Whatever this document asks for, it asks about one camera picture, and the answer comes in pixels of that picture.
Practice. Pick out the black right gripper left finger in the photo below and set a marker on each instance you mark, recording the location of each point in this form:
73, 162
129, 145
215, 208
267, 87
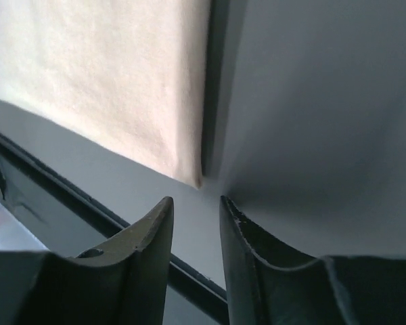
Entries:
120, 281

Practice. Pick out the beige t shirt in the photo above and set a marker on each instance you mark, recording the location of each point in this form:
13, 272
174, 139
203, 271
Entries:
127, 75

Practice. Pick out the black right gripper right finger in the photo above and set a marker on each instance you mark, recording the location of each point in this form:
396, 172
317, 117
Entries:
270, 282

